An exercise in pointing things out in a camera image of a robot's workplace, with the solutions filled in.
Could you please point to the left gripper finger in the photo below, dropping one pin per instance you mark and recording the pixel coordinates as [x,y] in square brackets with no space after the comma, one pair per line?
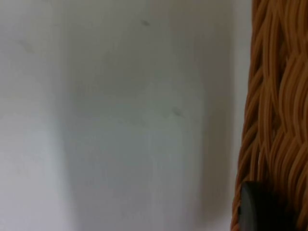
[262,209]

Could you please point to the brown wicker basket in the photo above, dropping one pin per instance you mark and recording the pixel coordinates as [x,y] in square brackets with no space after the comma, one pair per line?
[276,96]

